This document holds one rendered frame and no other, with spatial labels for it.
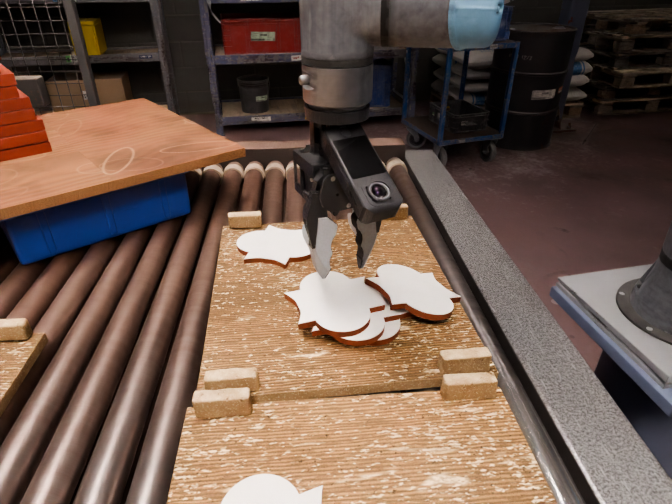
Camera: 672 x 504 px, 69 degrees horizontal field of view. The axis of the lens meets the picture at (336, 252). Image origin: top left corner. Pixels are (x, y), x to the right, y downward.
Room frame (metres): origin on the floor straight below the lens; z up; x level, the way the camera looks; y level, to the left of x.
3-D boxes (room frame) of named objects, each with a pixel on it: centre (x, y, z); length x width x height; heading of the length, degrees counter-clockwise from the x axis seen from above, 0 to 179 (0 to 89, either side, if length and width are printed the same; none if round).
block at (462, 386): (0.38, -0.15, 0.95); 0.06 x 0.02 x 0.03; 95
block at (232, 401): (0.36, 0.12, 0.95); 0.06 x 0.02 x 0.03; 95
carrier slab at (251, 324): (0.60, 0.01, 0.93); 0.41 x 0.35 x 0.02; 7
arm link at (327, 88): (0.54, 0.00, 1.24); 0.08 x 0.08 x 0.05
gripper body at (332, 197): (0.55, 0.00, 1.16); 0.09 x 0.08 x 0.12; 26
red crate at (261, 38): (4.58, 0.65, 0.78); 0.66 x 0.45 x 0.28; 102
